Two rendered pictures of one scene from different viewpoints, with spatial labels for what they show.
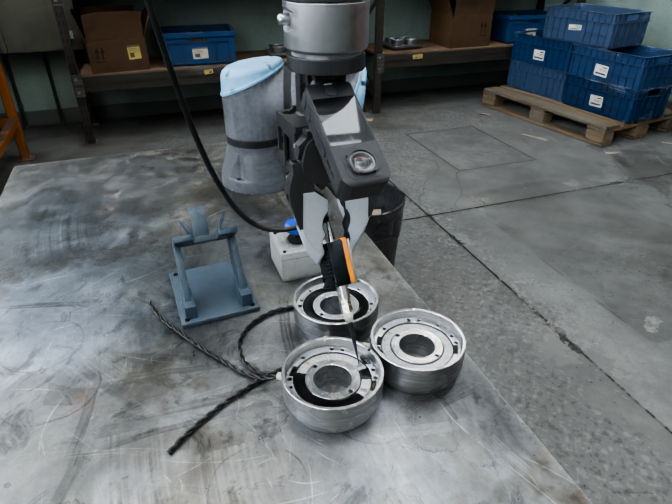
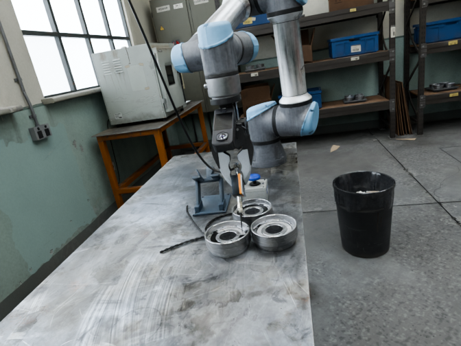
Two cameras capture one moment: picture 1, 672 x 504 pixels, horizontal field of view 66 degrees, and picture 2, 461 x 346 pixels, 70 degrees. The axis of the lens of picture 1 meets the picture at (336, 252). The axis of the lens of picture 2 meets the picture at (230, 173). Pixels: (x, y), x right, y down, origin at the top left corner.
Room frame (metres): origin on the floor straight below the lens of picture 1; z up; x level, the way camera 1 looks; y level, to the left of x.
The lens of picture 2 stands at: (-0.17, -0.38, 1.21)
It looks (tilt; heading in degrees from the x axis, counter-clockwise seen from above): 19 degrees down; 32
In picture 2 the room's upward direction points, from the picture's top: 10 degrees counter-clockwise
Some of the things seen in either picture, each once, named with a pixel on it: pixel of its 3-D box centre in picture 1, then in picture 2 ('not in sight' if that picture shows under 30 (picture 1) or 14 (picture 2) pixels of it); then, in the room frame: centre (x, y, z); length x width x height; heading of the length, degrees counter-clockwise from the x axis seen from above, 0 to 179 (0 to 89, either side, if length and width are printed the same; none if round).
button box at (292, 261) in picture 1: (298, 249); (256, 189); (0.66, 0.06, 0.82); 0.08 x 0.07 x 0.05; 20
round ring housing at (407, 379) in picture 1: (416, 351); (274, 232); (0.44, -0.09, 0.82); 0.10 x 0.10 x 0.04
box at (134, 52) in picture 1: (115, 38); (257, 100); (3.78, 1.50, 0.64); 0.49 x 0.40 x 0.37; 115
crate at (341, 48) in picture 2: not in sight; (352, 45); (4.21, 0.39, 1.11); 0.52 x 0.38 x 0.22; 110
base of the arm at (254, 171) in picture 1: (258, 155); (266, 150); (0.98, 0.15, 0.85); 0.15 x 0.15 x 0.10
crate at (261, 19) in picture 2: not in sight; (248, 18); (3.81, 1.50, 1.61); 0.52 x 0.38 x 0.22; 113
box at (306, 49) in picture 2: not in sight; (294, 47); (3.97, 1.01, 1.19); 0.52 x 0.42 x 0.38; 110
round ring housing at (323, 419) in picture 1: (332, 384); (228, 239); (0.39, 0.00, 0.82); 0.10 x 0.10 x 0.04
